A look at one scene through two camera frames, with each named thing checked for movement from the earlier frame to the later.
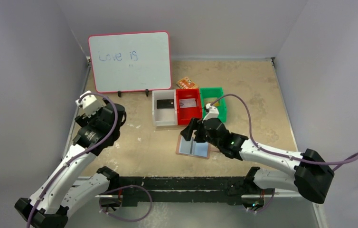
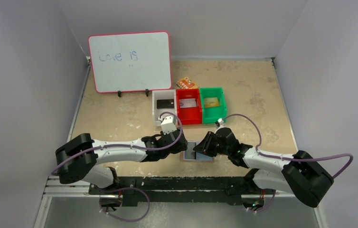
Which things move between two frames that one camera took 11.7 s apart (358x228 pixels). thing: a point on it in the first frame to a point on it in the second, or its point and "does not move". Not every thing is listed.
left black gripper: x=82 y=119 to x=175 y=141
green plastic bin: x=209 y=95 does not move
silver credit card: x=187 y=102 does not move
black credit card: x=165 y=103 does not move
